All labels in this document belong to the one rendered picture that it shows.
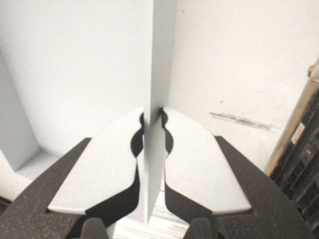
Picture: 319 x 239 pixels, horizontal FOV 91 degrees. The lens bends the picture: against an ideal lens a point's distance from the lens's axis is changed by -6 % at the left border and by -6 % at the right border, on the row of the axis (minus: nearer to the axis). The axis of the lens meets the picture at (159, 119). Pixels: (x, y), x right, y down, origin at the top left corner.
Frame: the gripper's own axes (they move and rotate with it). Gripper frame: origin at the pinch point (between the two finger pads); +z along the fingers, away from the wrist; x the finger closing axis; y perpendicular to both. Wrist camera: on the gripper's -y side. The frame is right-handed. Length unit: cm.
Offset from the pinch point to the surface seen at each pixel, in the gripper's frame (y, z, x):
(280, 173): 56, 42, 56
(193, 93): 0.4, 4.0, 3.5
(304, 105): 24, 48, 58
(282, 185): 58, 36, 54
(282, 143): 44, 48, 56
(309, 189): 46, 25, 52
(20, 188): 27.0, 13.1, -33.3
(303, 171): 43, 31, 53
